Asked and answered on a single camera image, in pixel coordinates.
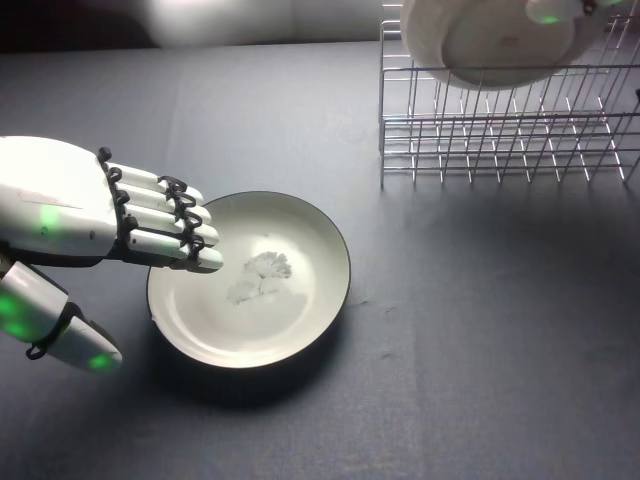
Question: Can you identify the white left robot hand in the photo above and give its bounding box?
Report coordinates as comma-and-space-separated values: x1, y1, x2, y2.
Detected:
0, 135, 225, 375

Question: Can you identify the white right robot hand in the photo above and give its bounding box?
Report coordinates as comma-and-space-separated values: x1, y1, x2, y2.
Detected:
524, 0, 622, 25

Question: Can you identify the white plate with black rim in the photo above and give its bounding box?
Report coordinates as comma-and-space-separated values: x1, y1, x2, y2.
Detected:
146, 191, 353, 381
399, 0, 609, 92

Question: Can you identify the grey table cloth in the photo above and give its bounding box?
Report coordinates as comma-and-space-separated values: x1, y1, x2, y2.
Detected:
0, 38, 640, 480

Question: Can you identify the metal wire dish rack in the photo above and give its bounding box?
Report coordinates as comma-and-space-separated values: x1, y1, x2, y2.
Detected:
378, 0, 640, 190

